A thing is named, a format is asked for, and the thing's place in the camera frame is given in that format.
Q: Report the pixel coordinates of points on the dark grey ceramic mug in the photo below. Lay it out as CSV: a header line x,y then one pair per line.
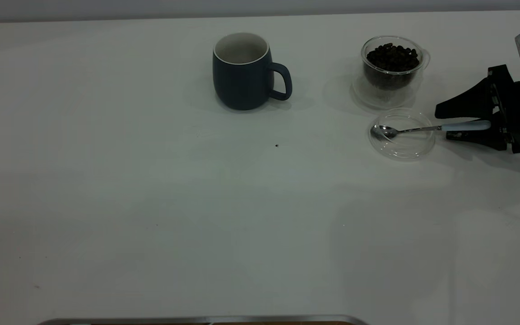
x,y
242,85

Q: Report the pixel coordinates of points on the clear double-walled glass cup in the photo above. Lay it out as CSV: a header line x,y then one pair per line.
x,y
386,98

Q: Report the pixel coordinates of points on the heap of roasted coffee beans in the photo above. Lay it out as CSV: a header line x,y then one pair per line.
x,y
393,58

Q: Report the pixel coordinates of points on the clear glass saucer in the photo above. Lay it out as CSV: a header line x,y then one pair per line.
x,y
405,150

